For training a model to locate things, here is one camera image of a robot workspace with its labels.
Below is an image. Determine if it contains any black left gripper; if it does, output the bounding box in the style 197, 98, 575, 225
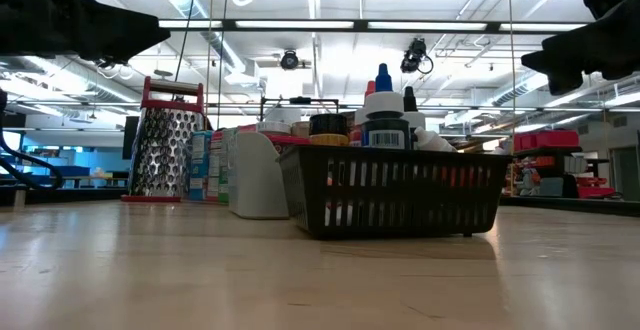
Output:
0, 0, 172, 66

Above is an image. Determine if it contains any green Apple Jacks cereal box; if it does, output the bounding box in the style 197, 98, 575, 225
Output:
217, 128, 232, 205

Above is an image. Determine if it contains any white-lid spice jar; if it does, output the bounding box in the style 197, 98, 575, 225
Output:
255, 120, 293, 137

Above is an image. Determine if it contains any black food colouring bottle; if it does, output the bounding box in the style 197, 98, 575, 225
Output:
401, 85, 428, 150

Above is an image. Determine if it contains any grey plastic bin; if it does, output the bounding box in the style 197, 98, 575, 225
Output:
227, 127, 292, 220

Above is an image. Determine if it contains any blue food colouring bottle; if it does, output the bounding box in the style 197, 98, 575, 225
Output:
360, 62, 412, 150

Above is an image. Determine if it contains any orange food colouring bottle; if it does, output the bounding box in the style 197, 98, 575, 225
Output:
348, 79, 377, 148

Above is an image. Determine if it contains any black-lid orange spice jar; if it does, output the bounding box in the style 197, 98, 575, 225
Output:
307, 112, 351, 147

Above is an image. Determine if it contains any black mesh basket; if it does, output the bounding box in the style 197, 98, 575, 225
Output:
277, 144, 512, 240

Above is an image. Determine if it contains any red tool chest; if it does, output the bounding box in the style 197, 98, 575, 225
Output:
512, 129, 581, 153

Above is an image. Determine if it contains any black monitor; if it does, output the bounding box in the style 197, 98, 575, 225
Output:
121, 115, 142, 161

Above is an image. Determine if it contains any black shelf with parts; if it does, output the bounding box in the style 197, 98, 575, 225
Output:
505, 145, 619, 201

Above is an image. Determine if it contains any thin hanging cable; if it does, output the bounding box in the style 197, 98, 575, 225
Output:
173, 0, 201, 84
507, 0, 517, 144

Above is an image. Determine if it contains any steel box grater red handle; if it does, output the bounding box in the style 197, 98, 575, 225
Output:
120, 75, 207, 204

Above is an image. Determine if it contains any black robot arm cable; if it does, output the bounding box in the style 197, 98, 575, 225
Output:
0, 88, 65, 192

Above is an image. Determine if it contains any black overhead camera with cable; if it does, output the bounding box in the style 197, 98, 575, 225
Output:
399, 37, 436, 76

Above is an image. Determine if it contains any black background stand frame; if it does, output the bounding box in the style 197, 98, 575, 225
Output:
258, 95, 342, 123

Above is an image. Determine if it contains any black overhead frame bar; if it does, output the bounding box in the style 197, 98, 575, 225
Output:
158, 17, 594, 35

